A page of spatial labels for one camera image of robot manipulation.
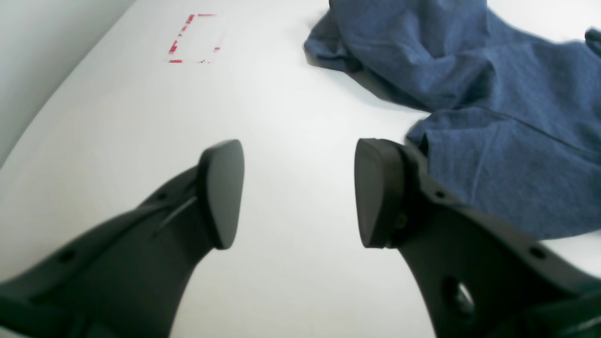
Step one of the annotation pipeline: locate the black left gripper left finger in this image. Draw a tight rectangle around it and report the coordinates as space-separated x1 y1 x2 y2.
1 140 245 338

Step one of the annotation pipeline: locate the blue T-shirt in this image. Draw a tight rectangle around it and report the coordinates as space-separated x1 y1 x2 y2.
303 0 601 240

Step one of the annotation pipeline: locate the red tape rectangle marking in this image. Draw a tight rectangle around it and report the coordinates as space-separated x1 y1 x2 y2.
167 13 225 64

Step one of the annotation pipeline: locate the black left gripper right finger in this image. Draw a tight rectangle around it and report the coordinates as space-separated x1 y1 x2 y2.
354 138 601 338

